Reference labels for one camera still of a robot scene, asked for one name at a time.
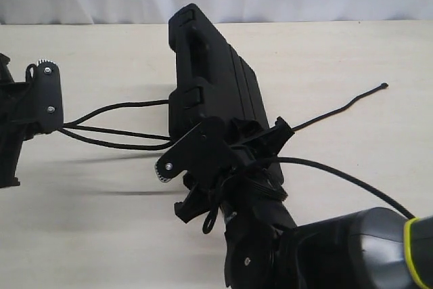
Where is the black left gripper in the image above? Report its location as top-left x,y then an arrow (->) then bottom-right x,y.
1,53 -> 36,188

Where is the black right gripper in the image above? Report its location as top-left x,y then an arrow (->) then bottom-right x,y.
174,117 -> 294,225

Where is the black cord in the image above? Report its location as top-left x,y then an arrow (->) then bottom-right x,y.
62,82 -> 389,152

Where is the black plastic case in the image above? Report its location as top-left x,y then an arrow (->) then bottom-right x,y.
167,3 -> 288,198

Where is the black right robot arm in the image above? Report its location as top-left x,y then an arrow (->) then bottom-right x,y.
160,117 -> 432,288

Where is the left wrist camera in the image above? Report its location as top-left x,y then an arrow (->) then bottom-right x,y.
30,59 -> 64,134

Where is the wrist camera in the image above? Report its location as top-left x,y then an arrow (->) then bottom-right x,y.
155,116 -> 236,187
30,59 -> 64,134

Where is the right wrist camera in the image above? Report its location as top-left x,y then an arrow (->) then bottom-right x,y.
155,116 -> 236,187

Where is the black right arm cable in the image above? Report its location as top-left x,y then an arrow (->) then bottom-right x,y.
267,156 -> 417,221

